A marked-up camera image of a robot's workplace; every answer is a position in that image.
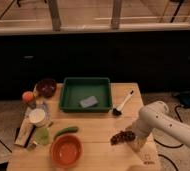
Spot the dark purple grape bunch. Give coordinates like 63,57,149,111
110,131,136,145

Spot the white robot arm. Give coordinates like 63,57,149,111
132,101,190,148

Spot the red orange bowl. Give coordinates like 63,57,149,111
50,134,82,169

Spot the dark maroon bowl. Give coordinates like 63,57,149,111
36,79,57,98

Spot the blue grey sponge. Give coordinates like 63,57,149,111
80,96,98,108

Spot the green cucumber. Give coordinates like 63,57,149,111
54,126,79,140

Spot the dark blue floor device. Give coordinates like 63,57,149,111
178,93,190,108

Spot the green plastic tray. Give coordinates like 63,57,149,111
59,77,112,113

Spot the light green cup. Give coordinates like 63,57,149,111
33,127,49,145

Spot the white cup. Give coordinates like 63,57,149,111
29,108,46,127

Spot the wooden block with black edge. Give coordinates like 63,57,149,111
15,118,34,147

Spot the orange ball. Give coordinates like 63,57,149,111
22,91,35,103

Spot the black cable on floor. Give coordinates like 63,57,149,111
153,103,189,150

